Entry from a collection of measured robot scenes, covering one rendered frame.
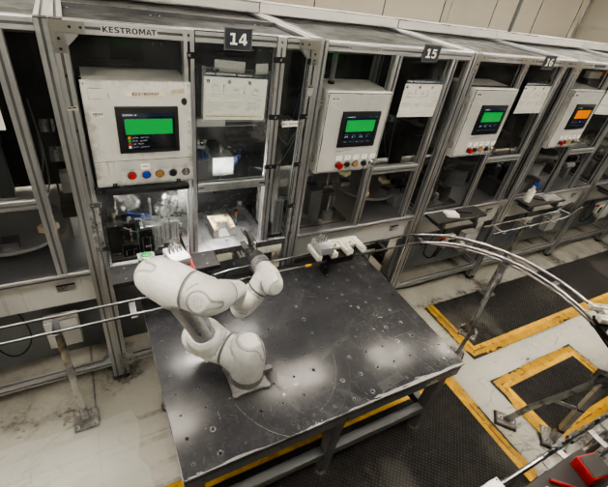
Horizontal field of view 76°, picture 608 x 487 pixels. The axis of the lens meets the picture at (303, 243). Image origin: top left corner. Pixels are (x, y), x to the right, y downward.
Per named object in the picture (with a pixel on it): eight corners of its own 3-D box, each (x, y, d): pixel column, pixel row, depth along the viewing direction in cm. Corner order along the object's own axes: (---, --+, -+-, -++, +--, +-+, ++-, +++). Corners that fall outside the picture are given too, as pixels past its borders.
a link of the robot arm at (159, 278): (222, 370, 181) (182, 353, 185) (238, 338, 188) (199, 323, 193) (173, 303, 115) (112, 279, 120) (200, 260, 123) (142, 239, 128)
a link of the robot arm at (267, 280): (262, 256, 177) (245, 276, 180) (275, 277, 167) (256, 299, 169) (277, 264, 185) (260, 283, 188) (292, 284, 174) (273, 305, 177)
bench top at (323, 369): (183, 487, 147) (183, 482, 145) (139, 300, 220) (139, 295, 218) (462, 367, 213) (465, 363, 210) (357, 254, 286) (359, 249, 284)
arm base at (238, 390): (278, 385, 184) (279, 377, 180) (233, 400, 174) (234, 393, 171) (264, 355, 196) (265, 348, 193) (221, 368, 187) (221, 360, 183)
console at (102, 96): (99, 190, 171) (78, 81, 145) (94, 163, 191) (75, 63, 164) (194, 182, 189) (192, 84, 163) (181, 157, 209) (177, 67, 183)
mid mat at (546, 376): (555, 450, 251) (556, 449, 250) (489, 381, 289) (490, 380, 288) (634, 398, 295) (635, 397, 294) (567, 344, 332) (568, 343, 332)
